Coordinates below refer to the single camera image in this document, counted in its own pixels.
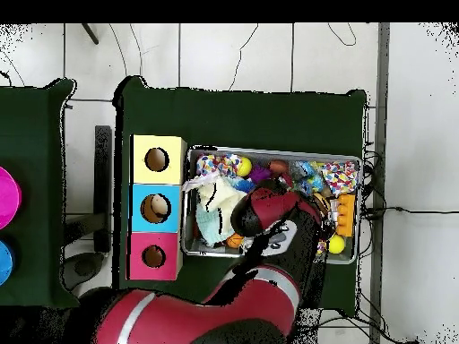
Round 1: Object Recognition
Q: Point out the cream waffle cloth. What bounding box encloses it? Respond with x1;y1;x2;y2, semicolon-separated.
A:
196;176;248;241

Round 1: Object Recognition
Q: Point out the blue spiky ball with eyes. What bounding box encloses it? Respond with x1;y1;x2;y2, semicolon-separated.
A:
229;176;256;194

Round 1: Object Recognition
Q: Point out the mint waffle cloth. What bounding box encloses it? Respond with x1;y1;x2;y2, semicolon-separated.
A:
195;207;234;248

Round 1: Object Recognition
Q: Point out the wooden box with three holes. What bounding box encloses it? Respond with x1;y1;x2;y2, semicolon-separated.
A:
127;133;188;281

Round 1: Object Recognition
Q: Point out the shallow silver mesh bin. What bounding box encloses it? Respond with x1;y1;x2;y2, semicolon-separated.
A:
180;144;364;266

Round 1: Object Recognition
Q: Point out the yellow ball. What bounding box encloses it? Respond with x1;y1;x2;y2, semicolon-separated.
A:
326;233;346;254
236;156;253;177

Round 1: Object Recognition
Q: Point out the purple spiky toy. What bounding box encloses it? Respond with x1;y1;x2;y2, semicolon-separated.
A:
248;165;272;184

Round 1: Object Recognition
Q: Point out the brown toy football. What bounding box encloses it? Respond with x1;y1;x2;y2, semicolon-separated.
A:
268;159;290;176

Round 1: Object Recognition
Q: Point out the beige rounded object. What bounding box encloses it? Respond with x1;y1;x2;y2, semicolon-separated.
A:
150;194;170;219

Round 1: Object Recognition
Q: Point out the dark green table cloth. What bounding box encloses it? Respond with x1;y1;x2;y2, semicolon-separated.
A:
111;74;368;316
0;77;84;310

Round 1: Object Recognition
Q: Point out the orange studded toy block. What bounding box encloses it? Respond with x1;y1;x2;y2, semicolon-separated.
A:
336;193;357;237

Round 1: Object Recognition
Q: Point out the black stand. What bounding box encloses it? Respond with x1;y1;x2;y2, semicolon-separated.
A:
63;125;113;254

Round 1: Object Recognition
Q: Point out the grey round floor base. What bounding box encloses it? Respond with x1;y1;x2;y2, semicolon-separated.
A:
61;251;106;292

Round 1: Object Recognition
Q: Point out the pink round bowl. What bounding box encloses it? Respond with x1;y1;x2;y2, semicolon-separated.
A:
0;165;23;231

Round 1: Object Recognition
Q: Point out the blue round bowl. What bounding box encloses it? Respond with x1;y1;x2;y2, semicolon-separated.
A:
0;239;16;287

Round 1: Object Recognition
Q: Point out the black floor cable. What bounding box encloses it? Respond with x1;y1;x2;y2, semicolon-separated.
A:
365;205;459;219

